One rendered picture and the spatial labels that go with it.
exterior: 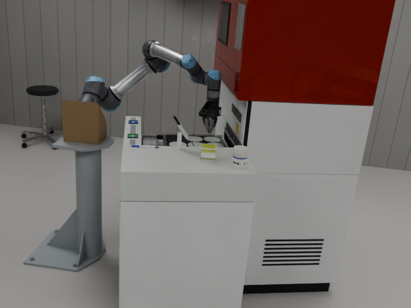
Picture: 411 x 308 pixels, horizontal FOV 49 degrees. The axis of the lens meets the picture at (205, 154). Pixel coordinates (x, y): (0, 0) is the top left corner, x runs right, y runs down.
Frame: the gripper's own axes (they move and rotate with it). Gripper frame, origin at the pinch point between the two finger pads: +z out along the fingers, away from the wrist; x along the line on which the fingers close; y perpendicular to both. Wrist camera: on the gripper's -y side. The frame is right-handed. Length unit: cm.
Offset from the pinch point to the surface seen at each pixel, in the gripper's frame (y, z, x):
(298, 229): 8, 50, -59
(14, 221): -22, 96, 144
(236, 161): -43, -4, -36
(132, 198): -75, 13, -1
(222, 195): -52, 11, -34
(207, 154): -43.8, -3.8, -21.0
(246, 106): -13.3, -22.7, -26.6
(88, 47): 170, -6, 237
